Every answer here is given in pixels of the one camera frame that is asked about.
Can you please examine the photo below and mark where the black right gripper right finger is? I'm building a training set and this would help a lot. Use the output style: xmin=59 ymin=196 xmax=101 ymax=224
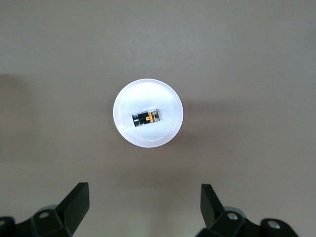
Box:
xmin=200 ymin=183 xmax=301 ymax=237

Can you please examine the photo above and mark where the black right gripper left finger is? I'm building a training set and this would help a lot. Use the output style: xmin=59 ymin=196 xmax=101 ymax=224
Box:
xmin=0 ymin=182 xmax=90 ymax=237

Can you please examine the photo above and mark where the orange and black push-button switch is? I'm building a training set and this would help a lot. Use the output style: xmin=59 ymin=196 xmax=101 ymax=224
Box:
xmin=131 ymin=108 xmax=160 ymax=128

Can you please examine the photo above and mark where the pale pink round plate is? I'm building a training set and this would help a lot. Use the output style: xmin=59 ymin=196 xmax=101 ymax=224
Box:
xmin=113 ymin=78 xmax=185 ymax=149

